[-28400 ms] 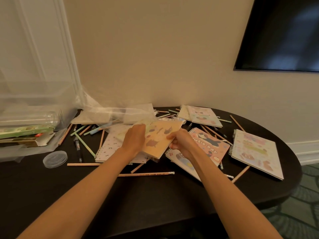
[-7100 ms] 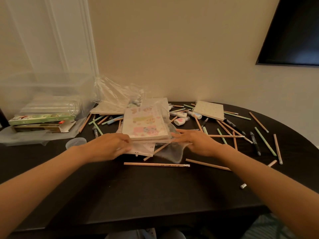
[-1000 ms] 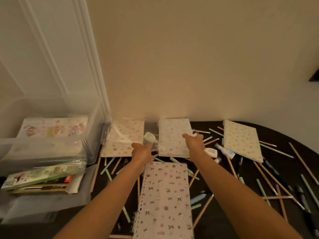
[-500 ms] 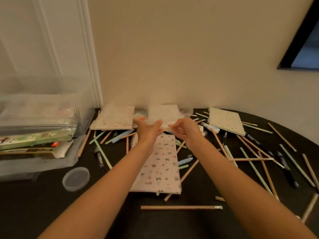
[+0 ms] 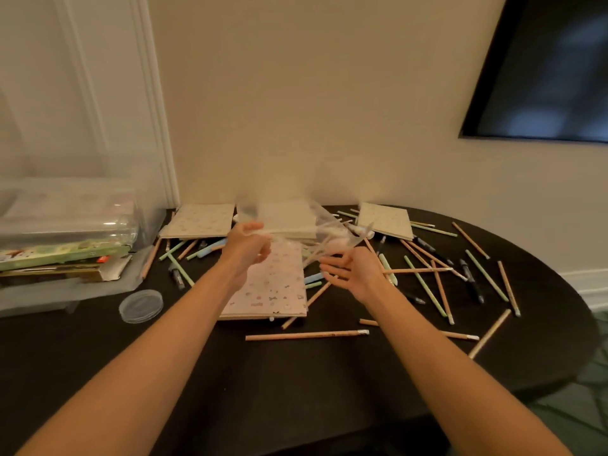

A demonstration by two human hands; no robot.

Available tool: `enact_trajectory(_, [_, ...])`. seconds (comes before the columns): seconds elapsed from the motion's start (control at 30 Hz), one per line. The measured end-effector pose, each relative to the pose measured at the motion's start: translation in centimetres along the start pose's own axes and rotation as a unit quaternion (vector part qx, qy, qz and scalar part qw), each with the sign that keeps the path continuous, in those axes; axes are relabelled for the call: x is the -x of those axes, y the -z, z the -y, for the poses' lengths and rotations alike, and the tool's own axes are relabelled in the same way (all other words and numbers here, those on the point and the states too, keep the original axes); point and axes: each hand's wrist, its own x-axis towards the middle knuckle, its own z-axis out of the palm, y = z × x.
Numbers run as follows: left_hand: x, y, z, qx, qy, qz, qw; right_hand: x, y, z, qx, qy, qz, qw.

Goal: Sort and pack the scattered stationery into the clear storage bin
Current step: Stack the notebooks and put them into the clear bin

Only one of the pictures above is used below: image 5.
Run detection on person's right hand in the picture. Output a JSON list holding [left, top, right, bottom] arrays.
[[319, 246, 389, 304]]

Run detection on scattered green pens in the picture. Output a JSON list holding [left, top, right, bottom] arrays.
[[159, 211, 510, 319]]

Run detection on cream patterned notebook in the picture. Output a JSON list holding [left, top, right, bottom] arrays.
[[159, 204, 236, 240], [356, 202, 415, 241]]

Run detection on scattered wooden pencils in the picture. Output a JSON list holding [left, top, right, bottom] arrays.
[[140, 209, 522, 360]]

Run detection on person's left forearm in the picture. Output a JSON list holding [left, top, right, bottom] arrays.
[[16, 270, 248, 456]]

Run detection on pink patterned notebook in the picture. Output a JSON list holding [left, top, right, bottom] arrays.
[[219, 241, 308, 321]]

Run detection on clear plastic storage bin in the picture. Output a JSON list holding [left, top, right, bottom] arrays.
[[0, 178, 168, 319]]

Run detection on green patterned box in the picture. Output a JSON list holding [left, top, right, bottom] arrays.
[[0, 239, 131, 272]]

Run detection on clear plastic bag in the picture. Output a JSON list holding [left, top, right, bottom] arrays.
[[236, 198, 376, 269]]

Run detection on person's left hand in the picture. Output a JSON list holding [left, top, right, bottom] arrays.
[[219, 221, 272, 291]]

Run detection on person's right forearm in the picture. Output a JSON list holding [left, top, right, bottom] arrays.
[[363, 286, 573, 456]]

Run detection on round clear plastic lid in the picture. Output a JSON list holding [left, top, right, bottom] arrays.
[[118, 289, 164, 324]]

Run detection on black wall television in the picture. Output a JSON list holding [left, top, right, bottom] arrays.
[[459, 0, 608, 144]]

